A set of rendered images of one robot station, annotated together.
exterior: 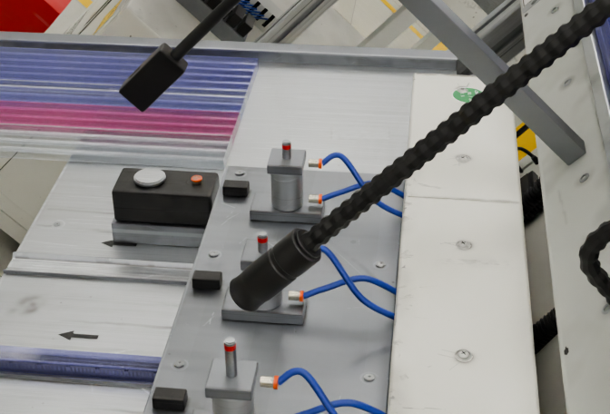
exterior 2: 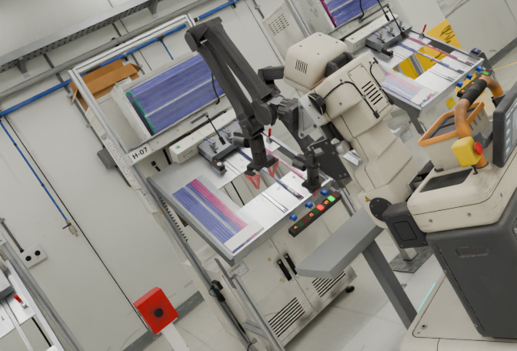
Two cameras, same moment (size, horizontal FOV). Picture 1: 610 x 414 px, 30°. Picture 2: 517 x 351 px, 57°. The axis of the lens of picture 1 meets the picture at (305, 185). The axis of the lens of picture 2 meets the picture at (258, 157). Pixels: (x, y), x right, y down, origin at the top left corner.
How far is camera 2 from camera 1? 2.76 m
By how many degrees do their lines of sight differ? 92
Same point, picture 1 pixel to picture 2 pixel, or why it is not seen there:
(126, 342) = (238, 156)
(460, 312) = (218, 123)
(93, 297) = (235, 164)
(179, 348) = not seen: hidden behind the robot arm
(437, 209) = (204, 134)
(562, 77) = (175, 132)
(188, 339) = not seen: hidden behind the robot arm
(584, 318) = (215, 110)
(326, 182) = (205, 148)
